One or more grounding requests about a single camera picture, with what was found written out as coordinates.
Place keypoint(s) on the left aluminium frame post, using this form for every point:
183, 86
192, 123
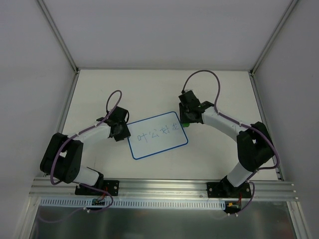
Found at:
75, 69

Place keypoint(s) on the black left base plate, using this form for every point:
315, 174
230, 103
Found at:
110, 186

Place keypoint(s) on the aluminium frame post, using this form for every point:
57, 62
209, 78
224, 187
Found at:
75, 69
265, 51

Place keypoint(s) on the white slotted cable duct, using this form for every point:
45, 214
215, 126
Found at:
204, 204

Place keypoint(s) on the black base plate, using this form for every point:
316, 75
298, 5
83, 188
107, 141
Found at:
220, 190
110, 186

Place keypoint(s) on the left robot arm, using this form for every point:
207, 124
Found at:
63, 156

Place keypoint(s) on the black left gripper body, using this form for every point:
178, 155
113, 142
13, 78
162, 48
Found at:
122, 132

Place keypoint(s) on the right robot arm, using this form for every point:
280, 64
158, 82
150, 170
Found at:
254, 145

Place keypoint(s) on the right aluminium frame post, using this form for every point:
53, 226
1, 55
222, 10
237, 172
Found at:
265, 51

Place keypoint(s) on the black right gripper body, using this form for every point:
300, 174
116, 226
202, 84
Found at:
187, 117

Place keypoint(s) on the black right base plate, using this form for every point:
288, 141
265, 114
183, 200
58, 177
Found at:
220, 190

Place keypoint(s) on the blue framed small whiteboard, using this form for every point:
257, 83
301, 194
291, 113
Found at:
155, 135

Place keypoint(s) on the aluminium mounting rail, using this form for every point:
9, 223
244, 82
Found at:
171, 189

